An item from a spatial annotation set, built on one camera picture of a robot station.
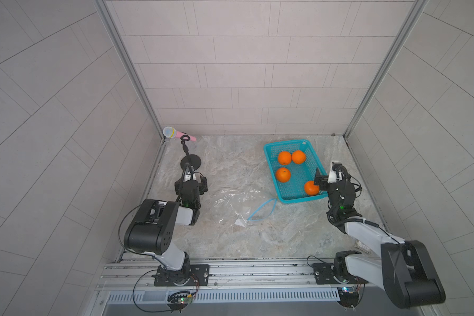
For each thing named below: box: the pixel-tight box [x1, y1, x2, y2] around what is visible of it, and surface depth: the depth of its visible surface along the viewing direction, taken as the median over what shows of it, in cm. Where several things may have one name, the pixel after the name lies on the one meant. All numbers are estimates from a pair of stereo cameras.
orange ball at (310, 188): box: [304, 180, 320, 196], surface depth 92 cm
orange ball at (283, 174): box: [276, 167, 291, 184], surface depth 96 cm
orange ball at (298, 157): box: [291, 149, 307, 165], surface depth 103 cm
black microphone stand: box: [180, 134, 202, 171], surface depth 104 cm
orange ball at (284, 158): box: [277, 150, 292, 166], surface depth 103 cm
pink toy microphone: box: [162, 126, 197, 142], surface depth 84 cm
